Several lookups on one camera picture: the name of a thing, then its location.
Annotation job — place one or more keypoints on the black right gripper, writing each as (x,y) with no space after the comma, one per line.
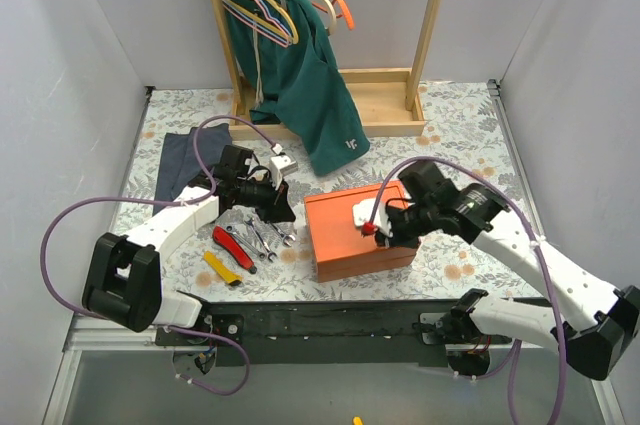
(396,224)

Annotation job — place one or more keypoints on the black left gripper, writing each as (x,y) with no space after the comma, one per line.
(275,199)

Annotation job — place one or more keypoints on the steel open-end wrench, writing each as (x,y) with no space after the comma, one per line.
(271,256)

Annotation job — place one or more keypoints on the orange drawer box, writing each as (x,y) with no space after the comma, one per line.
(340,251)

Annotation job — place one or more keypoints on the yellow utility knife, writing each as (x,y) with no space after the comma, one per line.
(230,278)

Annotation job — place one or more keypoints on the navy blue cloth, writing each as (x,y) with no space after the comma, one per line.
(178,163)

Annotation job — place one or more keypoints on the steel combination wrench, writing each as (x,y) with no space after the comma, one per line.
(287,239)

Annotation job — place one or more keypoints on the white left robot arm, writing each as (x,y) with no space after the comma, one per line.
(124,283)

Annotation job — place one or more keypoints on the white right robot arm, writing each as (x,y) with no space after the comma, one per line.
(588,321)

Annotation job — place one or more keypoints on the floral table mat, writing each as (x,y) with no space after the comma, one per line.
(462,126)

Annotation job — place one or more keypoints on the steel ratchet wrench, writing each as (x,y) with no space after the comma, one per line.
(243,241)

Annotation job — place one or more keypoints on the wooden clothes rack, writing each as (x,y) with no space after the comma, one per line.
(387,99)

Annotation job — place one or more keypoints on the green shorts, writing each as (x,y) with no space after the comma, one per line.
(302,89)

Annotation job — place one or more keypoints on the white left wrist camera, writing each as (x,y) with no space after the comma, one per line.
(280,165)

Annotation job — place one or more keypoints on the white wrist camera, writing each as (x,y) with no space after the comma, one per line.
(280,165)
(362,213)

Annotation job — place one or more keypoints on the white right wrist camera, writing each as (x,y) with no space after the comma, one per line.
(362,213)

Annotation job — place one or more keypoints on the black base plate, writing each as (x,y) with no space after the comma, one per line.
(349,332)

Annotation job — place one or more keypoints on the yellow wire hanger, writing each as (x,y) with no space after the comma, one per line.
(259,24)

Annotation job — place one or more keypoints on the aluminium frame rail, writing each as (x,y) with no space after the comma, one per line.
(89,335)

